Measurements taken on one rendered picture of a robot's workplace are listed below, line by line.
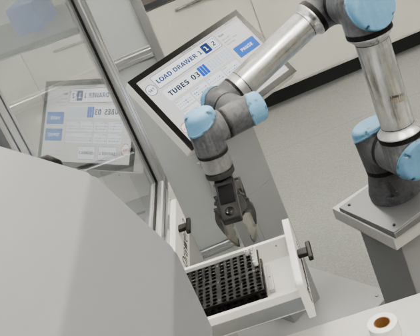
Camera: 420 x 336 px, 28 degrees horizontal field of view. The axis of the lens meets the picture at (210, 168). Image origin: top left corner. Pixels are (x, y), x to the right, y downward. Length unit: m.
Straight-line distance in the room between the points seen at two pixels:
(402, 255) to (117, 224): 1.47
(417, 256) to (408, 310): 0.40
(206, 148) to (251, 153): 1.06
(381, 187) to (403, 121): 0.27
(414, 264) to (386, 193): 0.22
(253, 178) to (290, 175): 1.35
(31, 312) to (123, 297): 0.14
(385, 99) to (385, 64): 0.09
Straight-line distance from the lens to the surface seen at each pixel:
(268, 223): 3.06
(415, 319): 2.00
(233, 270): 2.11
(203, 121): 1.88
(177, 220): 2.39
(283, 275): 2.14
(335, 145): 4.46
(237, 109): 1.92
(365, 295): 3.30
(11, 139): 1.42
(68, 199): 0.97
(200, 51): 2.85
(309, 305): 1.97
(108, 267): 0.91
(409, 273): 2.41
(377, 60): 2.07
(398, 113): 2.12
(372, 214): 2.35
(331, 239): 3.73
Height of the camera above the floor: 2.04
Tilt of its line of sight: 26 degrees down
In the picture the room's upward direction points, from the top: 23 degrees counter-clockwise
